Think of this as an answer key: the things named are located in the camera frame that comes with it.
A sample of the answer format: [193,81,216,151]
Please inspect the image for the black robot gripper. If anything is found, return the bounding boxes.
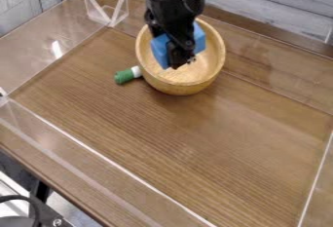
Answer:
[145,0,206,69]

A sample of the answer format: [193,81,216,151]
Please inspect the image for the blue foam block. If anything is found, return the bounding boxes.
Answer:
[152,23,206,70]

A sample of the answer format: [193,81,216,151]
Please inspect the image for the light wooden bowl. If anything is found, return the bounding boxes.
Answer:
[136,19,227,95]

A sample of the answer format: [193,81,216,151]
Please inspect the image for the small green cylinder toy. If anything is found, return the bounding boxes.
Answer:
[116,66,142,85]

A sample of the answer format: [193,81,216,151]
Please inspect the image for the clear acrylic triangle bracket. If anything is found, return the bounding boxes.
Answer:
[83,0,129,27]

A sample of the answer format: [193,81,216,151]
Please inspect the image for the black cable lower left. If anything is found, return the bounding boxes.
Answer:
[0,195,43,227]

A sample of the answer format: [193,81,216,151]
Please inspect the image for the black metal base plate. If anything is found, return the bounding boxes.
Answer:
[31,205,74,227]

